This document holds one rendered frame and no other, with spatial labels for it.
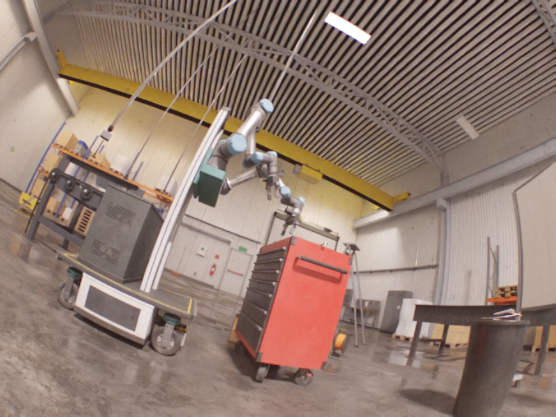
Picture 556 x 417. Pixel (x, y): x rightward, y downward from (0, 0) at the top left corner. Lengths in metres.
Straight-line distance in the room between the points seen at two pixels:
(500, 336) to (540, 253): 1.14
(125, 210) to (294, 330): 1.23
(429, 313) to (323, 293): 2.85
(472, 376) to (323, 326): 1.03
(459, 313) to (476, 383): 2.36
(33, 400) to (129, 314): 0.79
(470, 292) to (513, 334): 7.80
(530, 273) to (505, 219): 7.03
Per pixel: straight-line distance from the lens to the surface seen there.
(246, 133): 1.52
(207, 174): 1.45
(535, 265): 2.53
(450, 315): 3.93
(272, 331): 1.40
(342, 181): 10.61
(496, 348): 1.58
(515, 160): 9.59
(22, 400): 0.85
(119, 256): 1.46
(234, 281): 11.70
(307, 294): 1.44
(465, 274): 9.57
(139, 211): 1.46
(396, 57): 8.98
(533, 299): 2.49
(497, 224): 9.55
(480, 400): 1.65
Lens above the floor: 0.57
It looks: 21 degrees up
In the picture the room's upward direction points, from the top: 17 degrees clockwise
